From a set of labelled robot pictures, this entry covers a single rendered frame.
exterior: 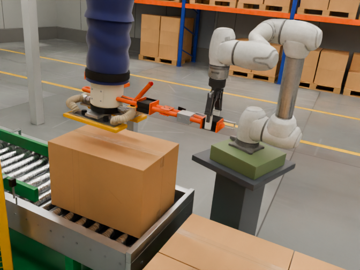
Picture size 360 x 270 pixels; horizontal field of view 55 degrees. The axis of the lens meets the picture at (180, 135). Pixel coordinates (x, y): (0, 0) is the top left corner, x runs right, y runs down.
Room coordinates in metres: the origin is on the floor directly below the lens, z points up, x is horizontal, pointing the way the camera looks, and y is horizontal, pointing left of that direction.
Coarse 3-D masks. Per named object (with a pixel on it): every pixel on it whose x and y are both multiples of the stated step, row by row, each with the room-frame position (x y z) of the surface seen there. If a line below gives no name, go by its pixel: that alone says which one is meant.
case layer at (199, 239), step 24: (192, 216) 1.69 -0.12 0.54; (168, 240) 1.46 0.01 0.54; (192, 240) 1.48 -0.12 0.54; (216, 240) 1.50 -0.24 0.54; (240, 240) 1.52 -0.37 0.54; (264, 240) 1.53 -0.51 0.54; (168, 264) 1.29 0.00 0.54; (192, 264) 1.30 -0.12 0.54; (216, 264) 1.32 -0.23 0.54; (240, 264) 1.33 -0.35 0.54; (264, 264) 1.35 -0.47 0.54; (288, 264) 1.36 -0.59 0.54; (312, 264) 1.38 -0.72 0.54
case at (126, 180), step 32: (96, 128) 1.93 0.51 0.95; (64, 160) 1.63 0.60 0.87; (96, 160) 1.55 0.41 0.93; (128, 160) 1.54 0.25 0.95; (160, 160) 1.60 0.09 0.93; (64, 192) 1.64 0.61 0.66; (96, 192) 1.55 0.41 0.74; (128, 192) 1.48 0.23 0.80; (160, 192) 1.63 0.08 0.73; (128, 224) 1.47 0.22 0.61
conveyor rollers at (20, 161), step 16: (0, 144) 2.41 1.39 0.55; (16, 160) 2.20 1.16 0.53; (32, 160) 2.22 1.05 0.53; (48, 160) 2.24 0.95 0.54; (16, 176) 1.99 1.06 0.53; (32, 176) 2.00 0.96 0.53; (48, 176) 2.01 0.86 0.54; (48, 192) 1.80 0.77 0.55; (48, 208) 1.66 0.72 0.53; (80, 224) 1.53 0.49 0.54; (96, 224) 1.53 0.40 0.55; (128, 240) 1.46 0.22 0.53
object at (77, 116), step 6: (66, 114) 1.68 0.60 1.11; (72, 114) 1.68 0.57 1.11; (78, 114) 1.68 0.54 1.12; (84, 114) 1.68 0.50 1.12; (78, 120) 1.64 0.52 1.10; (84, 120) 1.63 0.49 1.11; (90, 120) 1.63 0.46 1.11; (96, 120) 1.63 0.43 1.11; (102, 120) 1.64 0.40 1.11; (108, 120) 1.63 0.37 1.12; (96, 126) 1.59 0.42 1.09; (102, 126) 1.58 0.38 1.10; (108, 126) 1.58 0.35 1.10; (114, 126) 1.57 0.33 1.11; (120, 126) 1.59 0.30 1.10; (126, 126) 1.63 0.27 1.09; (114, 132) 1.55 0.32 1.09
